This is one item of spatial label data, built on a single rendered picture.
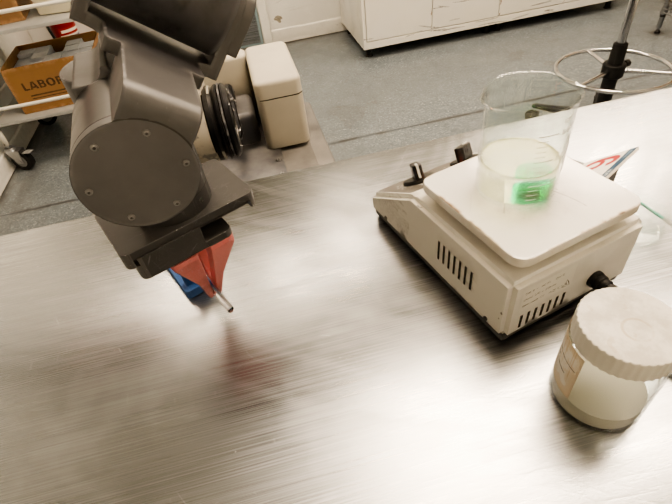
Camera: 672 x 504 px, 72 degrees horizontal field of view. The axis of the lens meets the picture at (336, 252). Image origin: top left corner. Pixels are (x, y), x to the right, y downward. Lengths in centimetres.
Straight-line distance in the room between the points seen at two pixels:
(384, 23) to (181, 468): 271
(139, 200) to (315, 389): 20
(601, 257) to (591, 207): 4
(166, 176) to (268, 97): 109
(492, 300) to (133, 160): 26
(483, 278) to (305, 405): 16
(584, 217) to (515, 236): 5
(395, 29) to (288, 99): 168
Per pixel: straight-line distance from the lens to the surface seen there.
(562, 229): 36
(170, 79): 25
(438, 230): 39
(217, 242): 35
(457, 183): 39
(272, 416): 37
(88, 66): 31
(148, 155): 23
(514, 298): 35
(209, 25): 29
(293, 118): 136
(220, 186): 36
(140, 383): 42
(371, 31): 289
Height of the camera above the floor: 107
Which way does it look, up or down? 43 degrees down
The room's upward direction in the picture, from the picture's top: 9 degrees counter-clockwise
